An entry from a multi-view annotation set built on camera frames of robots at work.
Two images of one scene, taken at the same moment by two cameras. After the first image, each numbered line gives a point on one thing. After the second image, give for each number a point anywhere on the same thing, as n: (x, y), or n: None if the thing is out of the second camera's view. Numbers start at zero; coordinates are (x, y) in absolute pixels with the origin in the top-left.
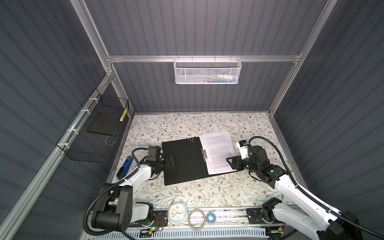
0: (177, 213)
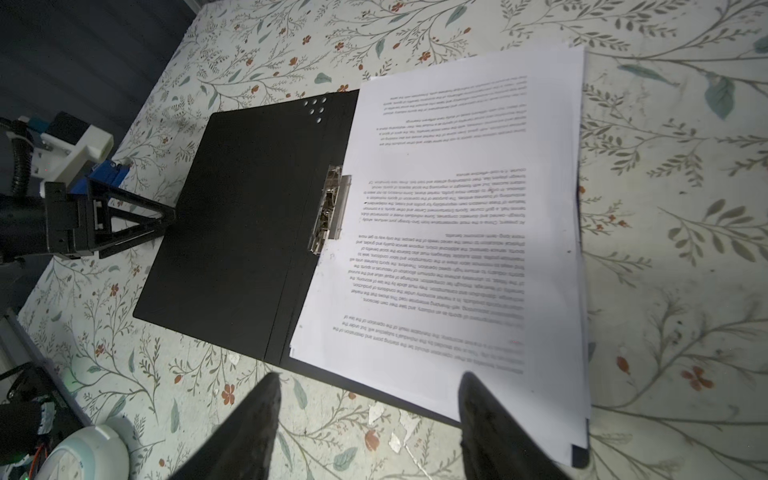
0: (91, 453)
